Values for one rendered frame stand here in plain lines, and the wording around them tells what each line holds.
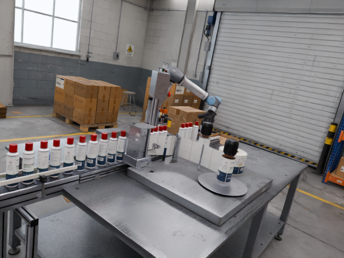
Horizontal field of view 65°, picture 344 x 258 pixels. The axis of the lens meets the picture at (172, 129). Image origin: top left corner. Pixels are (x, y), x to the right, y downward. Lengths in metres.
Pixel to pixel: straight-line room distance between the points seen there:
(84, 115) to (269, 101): 3.87
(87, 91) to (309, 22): 4.47
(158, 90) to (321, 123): 4.50
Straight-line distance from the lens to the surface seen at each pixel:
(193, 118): 2.74
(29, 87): 7.25
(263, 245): 2.59
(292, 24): 6.38
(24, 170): 1.46
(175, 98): 5.85
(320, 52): 6.12
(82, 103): 5.31
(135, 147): 1.69
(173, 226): 1.34
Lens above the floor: 1.56
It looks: 14 degrees down
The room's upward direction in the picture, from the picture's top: 10 degrees clockwise
